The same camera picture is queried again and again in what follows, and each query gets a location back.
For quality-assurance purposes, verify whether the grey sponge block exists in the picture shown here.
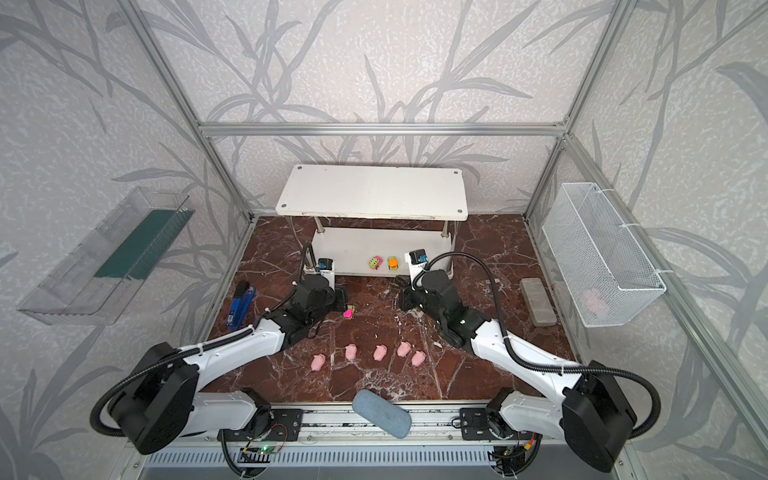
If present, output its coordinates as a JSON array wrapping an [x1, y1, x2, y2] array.
[[520, 278, 557, 328]]

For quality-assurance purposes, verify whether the grey blue oval pad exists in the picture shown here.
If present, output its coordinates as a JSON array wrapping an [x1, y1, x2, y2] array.
[[352, 390, 412, 439]]

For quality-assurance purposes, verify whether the white two-tier shelf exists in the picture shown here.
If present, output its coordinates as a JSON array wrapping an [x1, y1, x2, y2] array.
[[276, 165, 469, 277]]

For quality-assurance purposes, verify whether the clear plastic wall bin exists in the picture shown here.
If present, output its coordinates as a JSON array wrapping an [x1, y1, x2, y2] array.
[[18, 187, 195, 326]]

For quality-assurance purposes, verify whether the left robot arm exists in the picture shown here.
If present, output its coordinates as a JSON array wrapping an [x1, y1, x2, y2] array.
[[89, 274, 348, 455]]

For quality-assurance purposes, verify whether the pink toy in basket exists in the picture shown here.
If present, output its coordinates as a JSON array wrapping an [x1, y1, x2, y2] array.
[[583, 289, 610, 318]]

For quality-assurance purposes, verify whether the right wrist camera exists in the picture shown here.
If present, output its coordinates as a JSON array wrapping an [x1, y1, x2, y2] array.
[[405, 249, 428, 281]]

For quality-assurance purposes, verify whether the pink toy pig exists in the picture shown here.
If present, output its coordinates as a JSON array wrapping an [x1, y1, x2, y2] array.
[[345, 344, 358, 361], [411, 351, 427, 367], [373, 345, 388, 362], [311, 354, 326, 372], [396, 342, 412, 358]]

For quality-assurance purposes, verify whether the white wire mesh basket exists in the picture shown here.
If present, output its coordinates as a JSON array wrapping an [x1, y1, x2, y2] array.
[[543, 182, 666, 328]]

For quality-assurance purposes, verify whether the blue stapler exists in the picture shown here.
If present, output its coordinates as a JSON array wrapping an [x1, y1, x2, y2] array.
[[226, 280, 255, 331]]

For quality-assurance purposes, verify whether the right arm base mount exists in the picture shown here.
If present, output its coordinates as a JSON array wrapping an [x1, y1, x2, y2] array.
[[450, 408, 535, 442]]

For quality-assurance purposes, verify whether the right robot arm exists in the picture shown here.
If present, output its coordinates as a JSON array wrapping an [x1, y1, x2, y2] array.
[[398, 270, 661, 473]]

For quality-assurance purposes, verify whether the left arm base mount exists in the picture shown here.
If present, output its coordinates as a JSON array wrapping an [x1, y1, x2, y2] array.
[[217, 408, 304, 443]]

